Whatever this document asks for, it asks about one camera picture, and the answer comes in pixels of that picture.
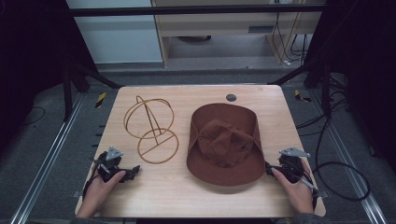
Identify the black horizontal bar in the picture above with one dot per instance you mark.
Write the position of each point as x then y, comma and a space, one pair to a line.
186, 10

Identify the black curtain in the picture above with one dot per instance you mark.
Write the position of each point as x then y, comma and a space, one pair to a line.
28, 62
367, 62

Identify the person's right hand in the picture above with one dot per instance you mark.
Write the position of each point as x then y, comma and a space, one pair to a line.
295, 193

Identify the brown brimmed hat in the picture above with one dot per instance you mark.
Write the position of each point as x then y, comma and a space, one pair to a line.
225, 143

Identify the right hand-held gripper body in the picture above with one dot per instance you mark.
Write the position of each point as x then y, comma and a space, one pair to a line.
291, 166

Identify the yellow black striped tape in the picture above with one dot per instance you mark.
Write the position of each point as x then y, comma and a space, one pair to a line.
100, 100
300, 95

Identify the light wooden desk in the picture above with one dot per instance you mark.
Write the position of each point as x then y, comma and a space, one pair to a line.
218, 23

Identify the aluminium floor rail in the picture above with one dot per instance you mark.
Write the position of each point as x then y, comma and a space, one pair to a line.
351, 165
46, 165

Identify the person's left hand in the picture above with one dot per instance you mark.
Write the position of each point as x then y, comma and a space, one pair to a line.
99, 193

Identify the white cabinet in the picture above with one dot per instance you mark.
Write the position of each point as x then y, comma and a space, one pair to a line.
118, 40

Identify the grey table grommet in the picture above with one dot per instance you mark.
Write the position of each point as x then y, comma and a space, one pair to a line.
231, 97

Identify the black metal stand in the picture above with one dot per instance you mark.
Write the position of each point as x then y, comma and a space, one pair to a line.
67, 90
326, 90

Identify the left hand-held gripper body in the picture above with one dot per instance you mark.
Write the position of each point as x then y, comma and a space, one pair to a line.
109, 163

